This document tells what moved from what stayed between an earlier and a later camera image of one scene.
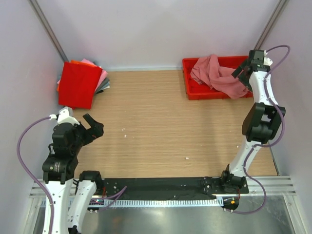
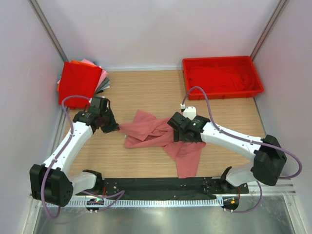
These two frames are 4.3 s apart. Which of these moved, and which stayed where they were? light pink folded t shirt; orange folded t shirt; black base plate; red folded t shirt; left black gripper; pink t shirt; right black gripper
Moved: left black gripper; right black gripper; pink t shirt
Stayed: orange folded t shirt; light pink folded t shirt; black base plate; red folded t shirt
